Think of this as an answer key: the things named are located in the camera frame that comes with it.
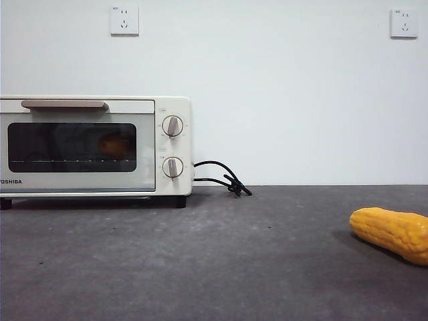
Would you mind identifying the oven door with beige handle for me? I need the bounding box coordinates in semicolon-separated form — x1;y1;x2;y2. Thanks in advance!
0;98;157;193

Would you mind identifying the brown potato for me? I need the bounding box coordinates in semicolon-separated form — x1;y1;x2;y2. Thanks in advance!
98;132;132;158

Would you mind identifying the white toaster oven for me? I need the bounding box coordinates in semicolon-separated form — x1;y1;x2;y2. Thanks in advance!
0;96;193;210

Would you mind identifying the beige oven knob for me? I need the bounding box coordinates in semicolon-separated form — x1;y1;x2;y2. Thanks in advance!
162;155;185;182
162;114;185;138

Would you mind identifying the yellow corn cob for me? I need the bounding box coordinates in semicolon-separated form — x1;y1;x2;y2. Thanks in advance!
349;207;428;267

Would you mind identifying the black power cord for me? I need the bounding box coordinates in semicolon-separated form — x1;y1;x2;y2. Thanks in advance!
193;160;253;197

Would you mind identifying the white wall socket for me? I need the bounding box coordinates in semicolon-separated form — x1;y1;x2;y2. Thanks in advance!
390;8;419;39
110;5;140;36

